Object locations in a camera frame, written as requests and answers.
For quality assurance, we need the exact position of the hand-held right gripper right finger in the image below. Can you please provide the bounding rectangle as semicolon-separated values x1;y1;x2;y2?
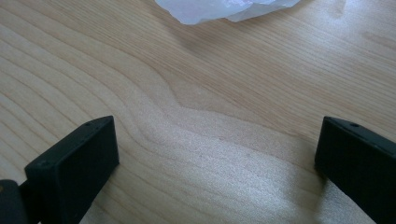
314;116;396;224

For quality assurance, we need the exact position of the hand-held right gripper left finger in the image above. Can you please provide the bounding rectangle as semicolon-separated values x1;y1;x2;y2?
24;115;120;224

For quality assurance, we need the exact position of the white and red plastic bag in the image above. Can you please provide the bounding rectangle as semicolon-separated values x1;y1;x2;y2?
154;0;302;26

